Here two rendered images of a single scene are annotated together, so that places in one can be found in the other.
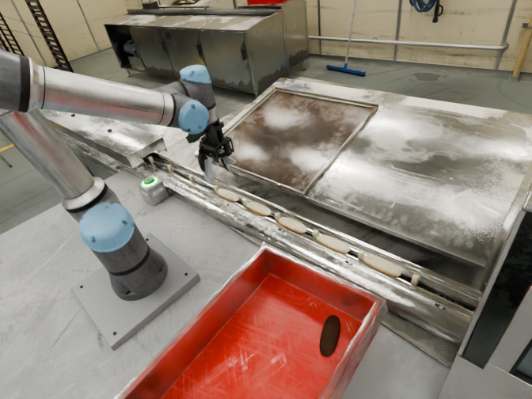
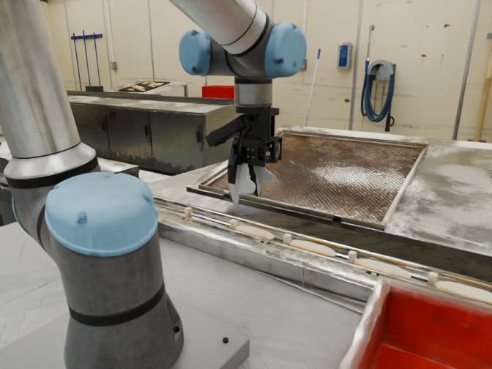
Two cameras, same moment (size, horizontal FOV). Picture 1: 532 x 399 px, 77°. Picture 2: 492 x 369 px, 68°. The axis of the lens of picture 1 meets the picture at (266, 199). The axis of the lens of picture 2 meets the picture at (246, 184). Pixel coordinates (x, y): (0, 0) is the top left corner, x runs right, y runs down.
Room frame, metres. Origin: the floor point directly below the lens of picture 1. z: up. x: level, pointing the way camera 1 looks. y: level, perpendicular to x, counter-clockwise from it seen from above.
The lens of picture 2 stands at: (0.21, 0.32, 1.21)
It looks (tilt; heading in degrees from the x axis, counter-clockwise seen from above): 18 degrees down; 347
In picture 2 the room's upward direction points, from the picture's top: straight up
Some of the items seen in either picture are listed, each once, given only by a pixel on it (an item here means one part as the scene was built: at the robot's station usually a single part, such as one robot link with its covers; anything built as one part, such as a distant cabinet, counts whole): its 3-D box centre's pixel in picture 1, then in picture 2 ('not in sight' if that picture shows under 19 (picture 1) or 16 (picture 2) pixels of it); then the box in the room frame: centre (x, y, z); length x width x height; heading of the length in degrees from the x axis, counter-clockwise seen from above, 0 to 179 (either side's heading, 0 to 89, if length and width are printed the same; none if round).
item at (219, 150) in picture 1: (213, 138); (255, 135); (0.94, 0.13, 1.07); 0.09 x 0.08 x 0.12; 43
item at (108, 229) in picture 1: (112, 235); (105, 235); (0.64, 0.39, 1.01); 0.13 x 0.12 x 0.14; 31
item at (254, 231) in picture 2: (227, 194); (254, 231); (0.94, 0.13, 0.86); 0.10 x 0.04 x 0.01; 43
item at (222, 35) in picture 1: (202, 37); (146, 124); (5.17, 0.48, 0.51); 3.00 x 1.26 x 1.03; 43
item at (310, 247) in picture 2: (258, 207); (312, 247); (0.84, 0.03, 0.86); 0.10 x 0.04 x 0.01; 43
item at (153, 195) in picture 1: (155, 193); not in sight; (1.05, 0.40, 0.84); 0.08 x 0.08 x 0.11; 43
